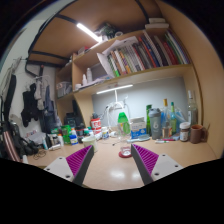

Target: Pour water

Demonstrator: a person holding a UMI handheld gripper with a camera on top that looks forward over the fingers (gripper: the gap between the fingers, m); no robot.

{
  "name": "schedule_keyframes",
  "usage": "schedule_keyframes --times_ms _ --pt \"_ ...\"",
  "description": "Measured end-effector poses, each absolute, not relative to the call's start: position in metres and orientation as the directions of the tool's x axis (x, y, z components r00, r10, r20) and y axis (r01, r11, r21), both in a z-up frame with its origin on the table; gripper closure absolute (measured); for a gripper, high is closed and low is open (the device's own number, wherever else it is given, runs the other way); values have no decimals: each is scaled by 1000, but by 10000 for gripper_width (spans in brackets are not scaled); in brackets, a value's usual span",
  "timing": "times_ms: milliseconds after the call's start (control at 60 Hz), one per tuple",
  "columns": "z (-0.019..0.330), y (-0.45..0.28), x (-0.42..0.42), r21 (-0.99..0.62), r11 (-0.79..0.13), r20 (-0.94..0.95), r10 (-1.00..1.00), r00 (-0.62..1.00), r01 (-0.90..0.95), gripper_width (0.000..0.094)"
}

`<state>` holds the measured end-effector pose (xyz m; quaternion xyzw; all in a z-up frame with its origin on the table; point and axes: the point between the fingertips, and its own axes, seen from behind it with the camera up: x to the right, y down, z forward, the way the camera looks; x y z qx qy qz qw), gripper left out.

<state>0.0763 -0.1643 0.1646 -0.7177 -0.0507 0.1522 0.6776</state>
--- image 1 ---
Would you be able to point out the small white blue-labelled bottle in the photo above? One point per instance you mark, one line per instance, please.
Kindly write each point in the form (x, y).
(105, 133)

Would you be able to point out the slim bottle with green cap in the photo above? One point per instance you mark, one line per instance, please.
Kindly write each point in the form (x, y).
(173, 121)

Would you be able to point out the clear bottle with yellow cap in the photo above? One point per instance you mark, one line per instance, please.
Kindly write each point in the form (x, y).
(165, 123)

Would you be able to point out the wooden shelf unit with books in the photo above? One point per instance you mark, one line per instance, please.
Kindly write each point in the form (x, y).
(133, 71)

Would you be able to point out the white LED desk lamp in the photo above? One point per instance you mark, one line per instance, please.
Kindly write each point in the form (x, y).
(115, 89)

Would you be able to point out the hanging dark clothes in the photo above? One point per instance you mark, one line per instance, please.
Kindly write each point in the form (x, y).
(35, 103)

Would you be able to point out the green glass bottle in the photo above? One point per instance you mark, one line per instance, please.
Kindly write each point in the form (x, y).
(148, 116)

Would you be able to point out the red and white canister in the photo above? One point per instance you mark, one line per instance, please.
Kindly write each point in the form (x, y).
(96, 126)

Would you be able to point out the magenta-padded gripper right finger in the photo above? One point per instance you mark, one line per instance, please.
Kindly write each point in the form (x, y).
(163, 165)

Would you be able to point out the white tube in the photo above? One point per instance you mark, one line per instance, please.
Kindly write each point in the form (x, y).
(164, 141)

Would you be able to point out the clear bottle with green cap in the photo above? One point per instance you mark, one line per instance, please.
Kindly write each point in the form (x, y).
(124, 128)

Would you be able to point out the black bag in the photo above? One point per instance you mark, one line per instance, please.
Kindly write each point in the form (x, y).
(70, 120)

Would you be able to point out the flat round red coaster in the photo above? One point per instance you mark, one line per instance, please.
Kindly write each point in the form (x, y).
(121, 155)

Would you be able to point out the green carton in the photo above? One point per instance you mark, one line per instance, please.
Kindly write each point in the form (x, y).
(66, 134)

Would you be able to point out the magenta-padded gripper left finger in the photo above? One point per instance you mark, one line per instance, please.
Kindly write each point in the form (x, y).
(61, 167)

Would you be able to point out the white and blue box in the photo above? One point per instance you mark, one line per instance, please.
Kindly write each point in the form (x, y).
(138, 128)

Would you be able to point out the brown jar with white lid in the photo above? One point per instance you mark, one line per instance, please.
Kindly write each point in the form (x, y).
(184, 132)

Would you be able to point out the light blue hairbrush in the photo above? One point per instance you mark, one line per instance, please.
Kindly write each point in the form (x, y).
(140, 138)

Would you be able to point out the grey shaker bottle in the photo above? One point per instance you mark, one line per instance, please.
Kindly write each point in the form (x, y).
(155, 125)

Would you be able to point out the tall clear glass bottle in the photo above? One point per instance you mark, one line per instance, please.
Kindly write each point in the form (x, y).
(192, 111)

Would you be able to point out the brown cup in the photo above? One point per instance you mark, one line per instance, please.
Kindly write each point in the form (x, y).
(196, 134)

